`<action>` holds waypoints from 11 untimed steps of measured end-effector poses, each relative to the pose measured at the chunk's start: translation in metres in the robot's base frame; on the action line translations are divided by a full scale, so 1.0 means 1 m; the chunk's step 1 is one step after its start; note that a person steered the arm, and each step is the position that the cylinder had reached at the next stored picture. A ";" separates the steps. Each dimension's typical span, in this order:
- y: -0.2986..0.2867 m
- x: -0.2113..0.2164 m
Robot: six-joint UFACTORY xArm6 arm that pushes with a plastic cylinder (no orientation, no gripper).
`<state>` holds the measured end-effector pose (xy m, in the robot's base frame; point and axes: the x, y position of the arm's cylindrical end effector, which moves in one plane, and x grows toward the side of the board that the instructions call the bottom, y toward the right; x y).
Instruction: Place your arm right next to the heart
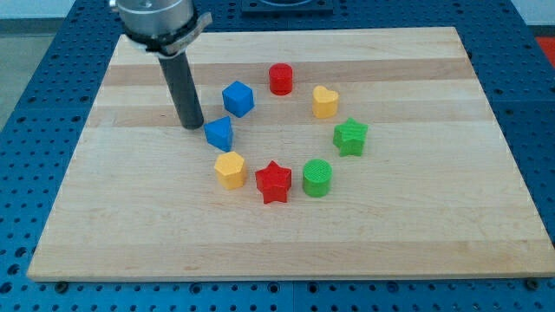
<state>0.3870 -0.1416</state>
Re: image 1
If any yellow heart block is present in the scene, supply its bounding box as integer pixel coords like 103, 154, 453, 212
312, 85, 339, 119

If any green star block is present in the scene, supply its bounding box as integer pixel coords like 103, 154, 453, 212
333, 118, 369, 157

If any blue cube block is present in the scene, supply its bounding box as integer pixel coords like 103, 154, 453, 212
222, 81, 254, 118

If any yellow hexagon block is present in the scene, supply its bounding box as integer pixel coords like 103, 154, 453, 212
214, 152, 247, 190

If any blue triangle block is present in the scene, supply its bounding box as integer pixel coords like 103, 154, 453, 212
204, 116, 233, 153

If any red cylinder block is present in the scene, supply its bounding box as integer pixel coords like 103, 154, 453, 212
269, 63, 293, 95

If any green cylinder block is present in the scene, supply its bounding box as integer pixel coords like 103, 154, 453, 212
303, 159, 333, 198

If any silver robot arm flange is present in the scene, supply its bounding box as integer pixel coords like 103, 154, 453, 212
108, 0, 212, 59

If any light wooden board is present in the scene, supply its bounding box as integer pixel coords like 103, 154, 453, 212
27, 27, 554, 282

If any red star block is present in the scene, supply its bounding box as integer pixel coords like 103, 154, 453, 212
255, 160, 292, 204

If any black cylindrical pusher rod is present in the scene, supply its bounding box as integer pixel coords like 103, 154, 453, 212
159, 53, 205, 130

